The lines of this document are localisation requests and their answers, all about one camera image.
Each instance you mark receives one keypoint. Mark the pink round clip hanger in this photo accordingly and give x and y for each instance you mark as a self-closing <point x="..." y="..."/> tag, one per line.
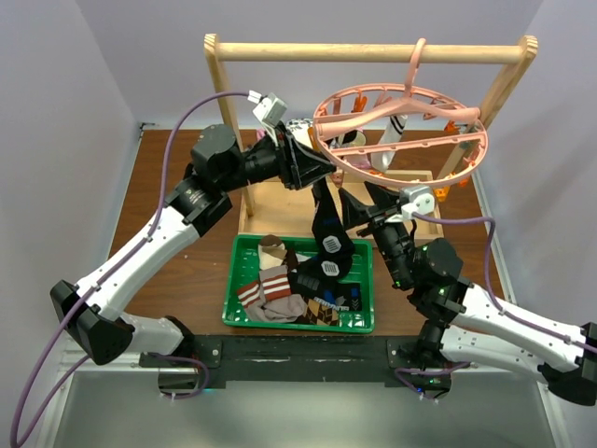
<point x="361" y="128"/>

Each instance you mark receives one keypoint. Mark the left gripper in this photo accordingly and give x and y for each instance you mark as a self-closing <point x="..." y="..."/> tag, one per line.
<point x="298" y="165"/>

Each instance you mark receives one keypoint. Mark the brown and cream sock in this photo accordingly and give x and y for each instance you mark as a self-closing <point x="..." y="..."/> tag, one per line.
<point x="273" y="253"/>

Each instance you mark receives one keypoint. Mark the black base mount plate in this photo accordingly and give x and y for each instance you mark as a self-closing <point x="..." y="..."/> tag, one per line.
<point x="317" y="359"/>

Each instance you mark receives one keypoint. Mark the brown argyle sock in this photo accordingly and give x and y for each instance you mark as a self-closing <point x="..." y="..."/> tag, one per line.
<point x="319" y="314"/>

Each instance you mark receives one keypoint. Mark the black sock with blue logo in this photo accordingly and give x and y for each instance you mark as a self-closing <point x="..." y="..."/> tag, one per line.
<point x="319" y="276"/>

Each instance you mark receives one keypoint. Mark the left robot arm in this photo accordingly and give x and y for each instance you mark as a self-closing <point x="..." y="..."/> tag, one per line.
<point x="93" y="309"/>

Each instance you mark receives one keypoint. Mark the green plastic tray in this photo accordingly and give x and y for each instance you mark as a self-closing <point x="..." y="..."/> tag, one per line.
<point x="354" y="296"/>

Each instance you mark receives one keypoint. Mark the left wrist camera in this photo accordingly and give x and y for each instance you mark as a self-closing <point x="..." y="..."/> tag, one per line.
<point x="268" y="110"/>

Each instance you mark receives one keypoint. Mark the wooden hanging rack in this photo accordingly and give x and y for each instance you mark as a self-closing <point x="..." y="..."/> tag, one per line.
<point x="514" y="61"/>

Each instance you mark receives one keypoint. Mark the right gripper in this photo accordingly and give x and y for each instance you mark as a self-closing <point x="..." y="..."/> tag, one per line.
<point x="354" y="212"/>

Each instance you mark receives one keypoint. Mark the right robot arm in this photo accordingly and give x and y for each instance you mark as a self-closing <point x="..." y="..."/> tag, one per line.
<point x="465" y="322"/>

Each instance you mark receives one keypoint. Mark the grey sock with red stripes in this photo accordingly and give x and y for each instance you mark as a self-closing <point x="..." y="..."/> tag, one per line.
<point x="269" y="298"/>

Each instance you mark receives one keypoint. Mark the floral ceramic plate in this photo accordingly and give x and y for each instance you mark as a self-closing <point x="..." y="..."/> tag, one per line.
<point x="299" y="128"/>

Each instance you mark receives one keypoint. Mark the pink cloth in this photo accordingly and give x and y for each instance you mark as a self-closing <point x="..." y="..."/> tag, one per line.
<point x="366" y="165"/>

